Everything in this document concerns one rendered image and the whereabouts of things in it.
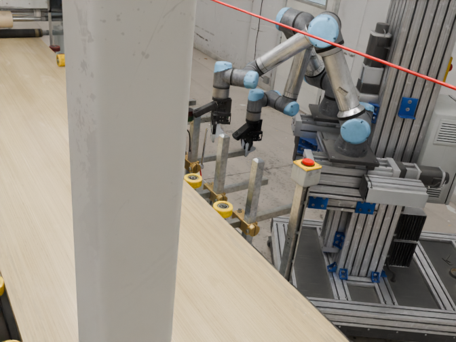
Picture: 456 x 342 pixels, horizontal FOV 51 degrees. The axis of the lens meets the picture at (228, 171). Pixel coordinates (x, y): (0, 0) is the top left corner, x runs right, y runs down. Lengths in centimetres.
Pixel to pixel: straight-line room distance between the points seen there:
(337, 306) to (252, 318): 121
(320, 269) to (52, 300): 173
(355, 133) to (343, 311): 99
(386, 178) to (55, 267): 145
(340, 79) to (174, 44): 179
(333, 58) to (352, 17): 321
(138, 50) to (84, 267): 13
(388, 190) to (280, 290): 84
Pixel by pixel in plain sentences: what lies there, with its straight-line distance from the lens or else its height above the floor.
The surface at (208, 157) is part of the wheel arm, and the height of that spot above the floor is 86.
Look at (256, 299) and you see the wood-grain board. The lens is 152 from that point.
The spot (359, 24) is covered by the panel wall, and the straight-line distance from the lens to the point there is 511.
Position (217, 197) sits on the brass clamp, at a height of 82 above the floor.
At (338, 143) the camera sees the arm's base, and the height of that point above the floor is 108.
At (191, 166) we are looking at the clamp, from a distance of 231.
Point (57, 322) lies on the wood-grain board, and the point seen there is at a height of 90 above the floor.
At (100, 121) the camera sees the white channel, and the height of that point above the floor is 183.
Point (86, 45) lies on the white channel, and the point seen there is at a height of 186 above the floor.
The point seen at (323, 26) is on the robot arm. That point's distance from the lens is 195.
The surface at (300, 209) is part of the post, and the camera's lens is 170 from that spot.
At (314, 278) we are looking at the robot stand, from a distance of 278.
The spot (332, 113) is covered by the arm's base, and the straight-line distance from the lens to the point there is 266.
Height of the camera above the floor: 191
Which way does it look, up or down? 27 degrees down
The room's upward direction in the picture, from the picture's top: 7 degrees clockwise
